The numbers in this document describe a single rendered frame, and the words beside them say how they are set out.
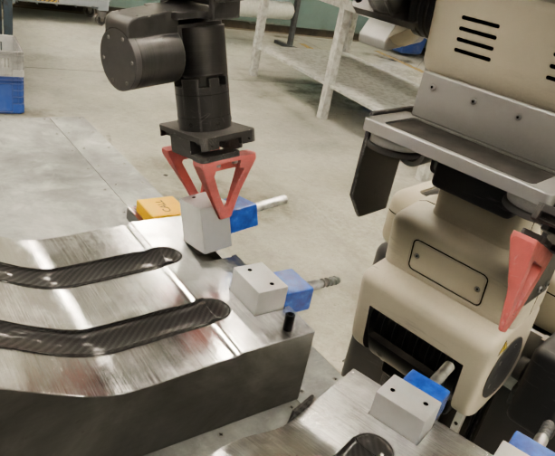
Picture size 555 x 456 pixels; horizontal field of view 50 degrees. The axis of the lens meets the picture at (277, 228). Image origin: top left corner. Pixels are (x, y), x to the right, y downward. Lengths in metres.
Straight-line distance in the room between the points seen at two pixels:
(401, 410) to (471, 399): 0.36
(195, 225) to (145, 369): 0.20
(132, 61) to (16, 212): 0.44
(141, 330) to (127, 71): 0.24
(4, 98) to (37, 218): 2.87
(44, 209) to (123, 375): 0.48
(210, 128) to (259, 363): 0.24
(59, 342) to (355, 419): 0.27
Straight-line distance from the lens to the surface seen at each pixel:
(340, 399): 0.59
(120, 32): 0.58
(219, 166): 0.63
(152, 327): 0.59
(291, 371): 0.62
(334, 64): 4.46
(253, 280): 0.61
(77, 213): 0.95
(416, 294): 0.90
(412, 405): 0.57
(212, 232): 0.67
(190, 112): 0.63
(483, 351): 0.86
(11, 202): 0.98
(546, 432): 0.65
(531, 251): 0.48
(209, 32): 0.62
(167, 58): 0.59
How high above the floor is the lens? 1.24
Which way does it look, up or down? 27 degrees down
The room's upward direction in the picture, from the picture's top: 11 degrees clockwise
